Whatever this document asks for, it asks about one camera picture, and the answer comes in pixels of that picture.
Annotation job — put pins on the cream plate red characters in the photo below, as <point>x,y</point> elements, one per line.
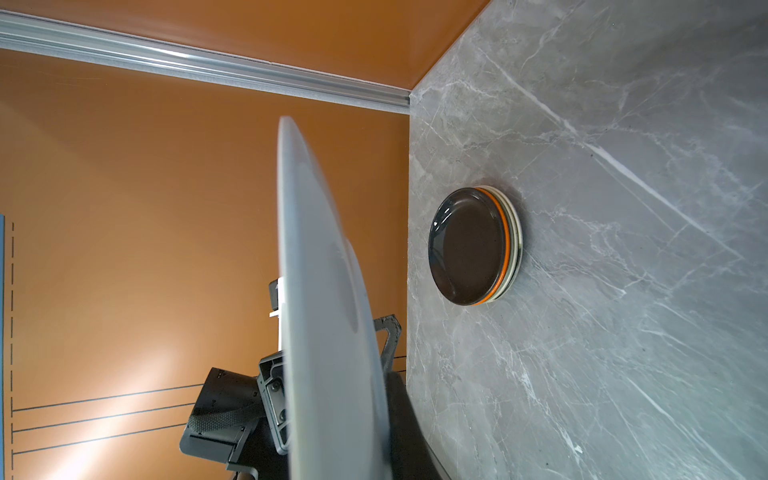
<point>519,243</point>

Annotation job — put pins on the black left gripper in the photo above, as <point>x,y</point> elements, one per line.
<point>240,421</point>

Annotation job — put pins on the black plate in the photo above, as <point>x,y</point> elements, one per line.
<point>464,247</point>

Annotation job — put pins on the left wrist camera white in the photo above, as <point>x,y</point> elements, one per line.
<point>275,312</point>

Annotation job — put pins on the orange plate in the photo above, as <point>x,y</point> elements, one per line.
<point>509,246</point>

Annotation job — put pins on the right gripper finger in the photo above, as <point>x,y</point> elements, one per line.
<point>409,452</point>

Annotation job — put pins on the blue floral pattern plate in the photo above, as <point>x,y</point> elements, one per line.
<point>513,243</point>

